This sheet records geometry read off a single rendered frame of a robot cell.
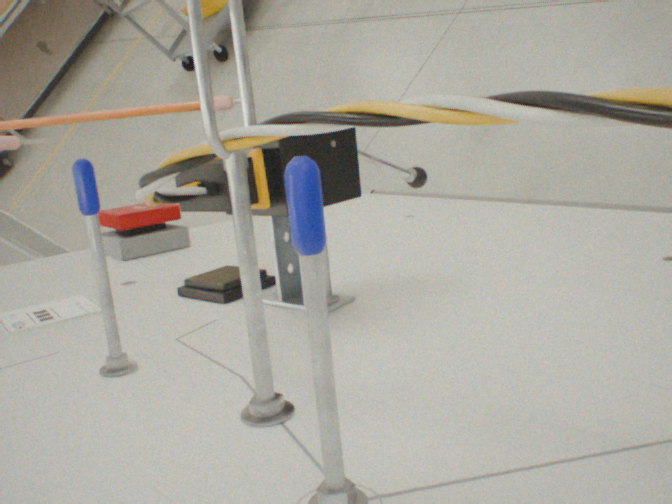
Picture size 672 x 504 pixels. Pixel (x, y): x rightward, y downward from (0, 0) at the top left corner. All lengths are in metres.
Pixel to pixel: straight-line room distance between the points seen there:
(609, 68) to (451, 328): 1.81
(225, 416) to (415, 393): 0.06
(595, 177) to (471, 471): 1.65
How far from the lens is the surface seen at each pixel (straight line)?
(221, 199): 0.28
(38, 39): 8.45
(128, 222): 0.52
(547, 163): 1.92
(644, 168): 1.77
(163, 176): 0.22
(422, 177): 0.42
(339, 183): 0.33
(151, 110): 0.29
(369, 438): 0.20
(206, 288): 0.37
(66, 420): 0.25
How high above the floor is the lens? 1.28
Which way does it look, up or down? 35 degrees down
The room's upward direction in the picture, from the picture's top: 51 degrees counter-clockwise
